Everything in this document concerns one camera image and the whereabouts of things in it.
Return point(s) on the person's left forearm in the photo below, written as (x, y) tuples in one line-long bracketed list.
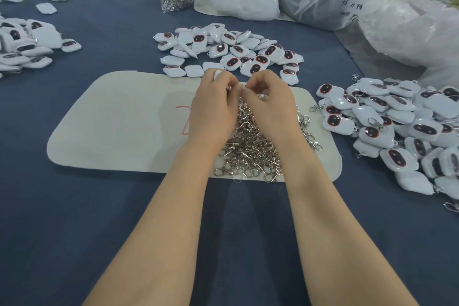
[(163, 234)]

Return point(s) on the person's right forearm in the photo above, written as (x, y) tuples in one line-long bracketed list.
[(344, 234)]

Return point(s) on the thin red thread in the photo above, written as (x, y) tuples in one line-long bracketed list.
[(183, 119)]

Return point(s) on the crumpled clear plastic bag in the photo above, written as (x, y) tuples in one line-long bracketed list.
[(419, 31)]

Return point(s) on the person's right hand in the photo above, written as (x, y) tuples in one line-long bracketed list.
[(274, 110)]

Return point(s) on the person's left hand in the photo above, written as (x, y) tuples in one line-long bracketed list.
[(212, 112)]

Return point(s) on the cream felt work mat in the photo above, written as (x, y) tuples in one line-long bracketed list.
[(107, 123)]

